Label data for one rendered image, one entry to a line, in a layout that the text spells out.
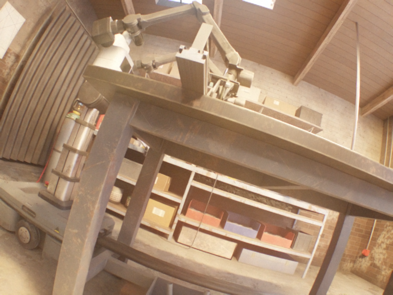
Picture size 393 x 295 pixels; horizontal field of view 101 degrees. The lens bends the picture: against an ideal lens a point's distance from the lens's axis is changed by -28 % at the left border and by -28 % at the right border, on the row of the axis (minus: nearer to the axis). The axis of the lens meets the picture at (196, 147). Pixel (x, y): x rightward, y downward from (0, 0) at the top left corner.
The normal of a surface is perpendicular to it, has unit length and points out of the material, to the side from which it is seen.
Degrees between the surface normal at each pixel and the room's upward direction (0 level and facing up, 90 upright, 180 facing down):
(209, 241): 90
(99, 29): 90
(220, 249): 90
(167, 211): 90
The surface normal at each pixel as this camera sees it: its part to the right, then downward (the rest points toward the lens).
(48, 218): 0.23, -0.77
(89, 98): -0.01, -0.16
